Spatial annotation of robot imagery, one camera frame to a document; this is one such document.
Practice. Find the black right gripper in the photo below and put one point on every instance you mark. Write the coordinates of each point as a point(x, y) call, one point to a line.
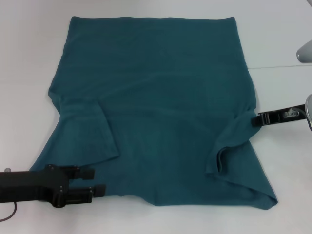
point(280, 116)

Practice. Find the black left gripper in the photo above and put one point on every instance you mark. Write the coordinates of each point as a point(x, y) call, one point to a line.
point(29, 186)

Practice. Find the teal blue shirt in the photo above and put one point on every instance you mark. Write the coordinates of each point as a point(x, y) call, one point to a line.
point(151, 102)

